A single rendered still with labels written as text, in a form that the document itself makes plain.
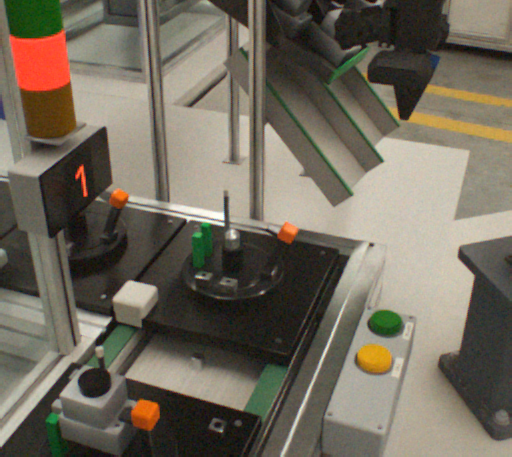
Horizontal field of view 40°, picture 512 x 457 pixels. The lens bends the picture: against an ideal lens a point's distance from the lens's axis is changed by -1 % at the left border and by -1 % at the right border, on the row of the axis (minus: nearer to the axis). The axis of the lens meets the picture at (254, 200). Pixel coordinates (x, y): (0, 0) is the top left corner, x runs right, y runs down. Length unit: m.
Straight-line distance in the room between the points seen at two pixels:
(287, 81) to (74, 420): 0.69
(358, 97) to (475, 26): 3.61
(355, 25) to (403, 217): 0.63
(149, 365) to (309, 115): 0.49
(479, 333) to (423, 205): 0.50
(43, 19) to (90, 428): 0.37
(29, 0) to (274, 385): 0.50
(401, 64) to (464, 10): 4.17
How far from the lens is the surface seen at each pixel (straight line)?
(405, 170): 1.52
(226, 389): 0.91
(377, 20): 0.80
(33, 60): 0.70
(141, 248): 1.06
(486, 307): 0.92
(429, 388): 1.01
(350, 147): 1.21
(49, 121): 0.72
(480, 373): 0.97
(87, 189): 0.77
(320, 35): 1.08
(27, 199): 0.73
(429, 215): 1.37
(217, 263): 0.98
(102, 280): 1.00
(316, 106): 1.21
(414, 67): 0.74
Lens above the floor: 1.56
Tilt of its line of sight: 31 degrees down
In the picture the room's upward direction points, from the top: straight up
